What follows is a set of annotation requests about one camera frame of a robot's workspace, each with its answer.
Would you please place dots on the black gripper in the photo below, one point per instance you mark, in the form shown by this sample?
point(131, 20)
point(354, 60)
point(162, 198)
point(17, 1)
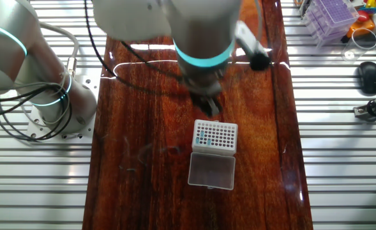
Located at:
point(203, 99)

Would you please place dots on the white tip rack clear lid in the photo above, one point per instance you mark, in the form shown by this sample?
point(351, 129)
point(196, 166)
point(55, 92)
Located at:
point(213, 150)

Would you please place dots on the orange toy with red knob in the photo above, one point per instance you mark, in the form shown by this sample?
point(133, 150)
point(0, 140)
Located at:
point(360, 28)

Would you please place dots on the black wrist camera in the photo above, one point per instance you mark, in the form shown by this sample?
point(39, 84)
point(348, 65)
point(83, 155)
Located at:
point(260, 62)

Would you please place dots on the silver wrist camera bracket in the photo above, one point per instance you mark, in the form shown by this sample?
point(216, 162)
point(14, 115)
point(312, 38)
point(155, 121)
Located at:
point(246, 36)

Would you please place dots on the side camera mount arm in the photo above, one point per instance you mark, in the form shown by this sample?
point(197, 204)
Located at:
point(363, 111)

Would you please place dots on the dark red wooden board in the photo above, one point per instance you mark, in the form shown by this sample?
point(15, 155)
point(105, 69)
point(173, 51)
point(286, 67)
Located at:
point(254, 143)

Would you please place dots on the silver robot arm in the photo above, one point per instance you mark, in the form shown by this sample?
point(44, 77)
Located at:
point(203, 32)

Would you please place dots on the black computer mouse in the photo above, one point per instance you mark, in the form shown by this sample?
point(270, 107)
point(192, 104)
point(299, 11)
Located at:
point(368, 78)

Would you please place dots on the purple pipette tip box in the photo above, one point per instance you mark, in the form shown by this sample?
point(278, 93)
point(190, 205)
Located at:
point(329, 19)

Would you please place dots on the clear plastic cup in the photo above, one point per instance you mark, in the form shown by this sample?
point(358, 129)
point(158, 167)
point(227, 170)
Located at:
point(350, 54)

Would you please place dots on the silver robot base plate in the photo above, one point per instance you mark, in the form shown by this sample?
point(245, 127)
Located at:
point(90, 84)

